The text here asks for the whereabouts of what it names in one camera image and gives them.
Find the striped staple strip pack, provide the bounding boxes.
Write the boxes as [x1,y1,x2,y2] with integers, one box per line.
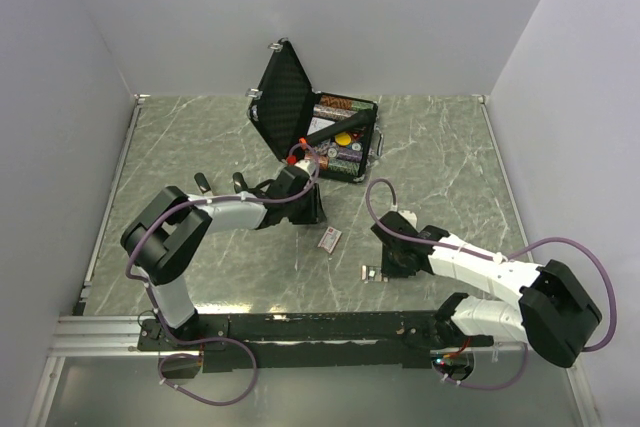
[361,265,388,283]

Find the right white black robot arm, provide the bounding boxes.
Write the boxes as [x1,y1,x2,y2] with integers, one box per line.
[371,211,602,368]

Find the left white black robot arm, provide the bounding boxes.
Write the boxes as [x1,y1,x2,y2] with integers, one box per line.
[120,160,325,349]

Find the yellow poker chip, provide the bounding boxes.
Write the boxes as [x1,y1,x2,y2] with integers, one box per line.
[335,132,352,146]

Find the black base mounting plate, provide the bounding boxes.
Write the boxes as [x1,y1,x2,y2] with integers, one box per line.
[137,311,494,373]

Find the black poker chip case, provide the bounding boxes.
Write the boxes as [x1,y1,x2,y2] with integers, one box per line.
[246,38,383,184]

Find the black marker orange cap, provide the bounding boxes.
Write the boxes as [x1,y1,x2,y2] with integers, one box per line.
[299,110,376,146]

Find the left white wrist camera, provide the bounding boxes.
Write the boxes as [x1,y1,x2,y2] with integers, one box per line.
[286,155,317,177]

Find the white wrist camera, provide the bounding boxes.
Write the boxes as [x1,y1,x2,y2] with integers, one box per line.
[398,210,418,229]
[286,155,317,177]

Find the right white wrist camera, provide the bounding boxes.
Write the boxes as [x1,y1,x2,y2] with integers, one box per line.
[398,210,418,229]

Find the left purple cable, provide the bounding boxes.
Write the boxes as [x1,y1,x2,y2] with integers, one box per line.
[124,142,321,406]

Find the purple cable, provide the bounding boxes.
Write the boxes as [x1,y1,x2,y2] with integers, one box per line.
[124,142,321,406]
[365,177,619,391]

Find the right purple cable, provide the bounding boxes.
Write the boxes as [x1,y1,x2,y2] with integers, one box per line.
[365,177,619,391]

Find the aluminium rail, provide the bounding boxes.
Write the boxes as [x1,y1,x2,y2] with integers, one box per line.
[49,316,141,357]

